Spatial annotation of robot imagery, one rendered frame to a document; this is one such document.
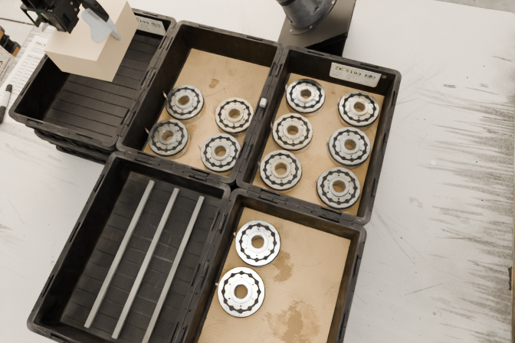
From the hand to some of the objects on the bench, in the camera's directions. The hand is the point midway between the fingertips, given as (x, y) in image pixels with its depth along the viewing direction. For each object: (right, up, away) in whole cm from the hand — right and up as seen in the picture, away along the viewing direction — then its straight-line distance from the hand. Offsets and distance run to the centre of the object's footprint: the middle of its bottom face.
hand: (90, 31), depth 81 cm
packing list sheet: (-36, -2, +44) cm, 57 cm away
